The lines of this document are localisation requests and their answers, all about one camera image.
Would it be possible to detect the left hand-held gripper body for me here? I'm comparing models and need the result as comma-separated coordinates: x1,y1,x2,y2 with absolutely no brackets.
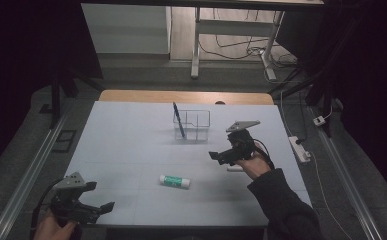
49,171,102,225

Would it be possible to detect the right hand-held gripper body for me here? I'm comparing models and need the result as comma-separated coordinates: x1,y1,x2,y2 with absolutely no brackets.
218,120,262,167

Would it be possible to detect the clear plastic organizer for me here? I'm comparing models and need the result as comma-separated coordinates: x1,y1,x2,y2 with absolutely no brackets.
172,109,211,142

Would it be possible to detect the green label glue stick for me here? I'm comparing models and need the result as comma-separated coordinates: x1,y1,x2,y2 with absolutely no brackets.
158,174,192,190

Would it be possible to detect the blue pen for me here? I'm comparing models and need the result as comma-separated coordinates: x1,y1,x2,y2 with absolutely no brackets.
172,101,187,139

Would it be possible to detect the person's right hand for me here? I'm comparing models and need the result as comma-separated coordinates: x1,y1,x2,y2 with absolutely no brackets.
235,142,273,181

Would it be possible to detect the person's left hand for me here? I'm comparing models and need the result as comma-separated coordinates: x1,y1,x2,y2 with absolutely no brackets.
34,209,79,240

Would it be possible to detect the white power strip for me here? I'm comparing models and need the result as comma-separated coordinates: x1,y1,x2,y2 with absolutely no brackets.
288,135,312,164

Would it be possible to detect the wooden table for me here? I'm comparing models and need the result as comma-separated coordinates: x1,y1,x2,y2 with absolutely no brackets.
98,89,275,106

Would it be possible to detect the white table cover sheet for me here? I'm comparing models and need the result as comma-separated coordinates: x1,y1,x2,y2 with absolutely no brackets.
60,100,314,228

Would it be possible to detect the black metal stand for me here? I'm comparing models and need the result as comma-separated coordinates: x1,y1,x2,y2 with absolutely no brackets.
269,66,336,138
49,66,105,129

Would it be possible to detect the white cabinet panel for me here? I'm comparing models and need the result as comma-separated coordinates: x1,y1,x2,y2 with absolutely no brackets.
81,3,172,55

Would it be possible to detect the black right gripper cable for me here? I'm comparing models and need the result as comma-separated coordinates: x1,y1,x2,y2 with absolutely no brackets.
251,137,276,171

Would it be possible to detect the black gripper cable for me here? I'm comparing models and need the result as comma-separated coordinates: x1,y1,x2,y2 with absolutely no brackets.
251,137,276,171
30,179,64,240

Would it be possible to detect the black floor frame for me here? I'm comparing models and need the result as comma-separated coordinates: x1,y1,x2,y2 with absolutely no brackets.
52,129,77,154

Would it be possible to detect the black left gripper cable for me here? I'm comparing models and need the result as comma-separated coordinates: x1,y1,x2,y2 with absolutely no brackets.
30,179,64,240

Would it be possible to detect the aluminium rail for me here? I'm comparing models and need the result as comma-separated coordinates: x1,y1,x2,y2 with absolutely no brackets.
0,109,72,240
309,106,385,240

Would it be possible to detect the thin white cable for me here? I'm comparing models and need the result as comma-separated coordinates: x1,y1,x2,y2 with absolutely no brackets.
279,89,294,138

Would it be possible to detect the white power strip cable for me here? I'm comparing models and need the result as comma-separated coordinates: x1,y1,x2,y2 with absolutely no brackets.
307,151,354,240

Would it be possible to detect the tangle of floor cables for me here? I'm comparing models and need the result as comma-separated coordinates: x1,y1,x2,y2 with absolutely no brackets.
199,9,299,68

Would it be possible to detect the white desk frame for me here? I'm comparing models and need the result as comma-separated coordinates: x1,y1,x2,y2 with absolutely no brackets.
190,6,286,81

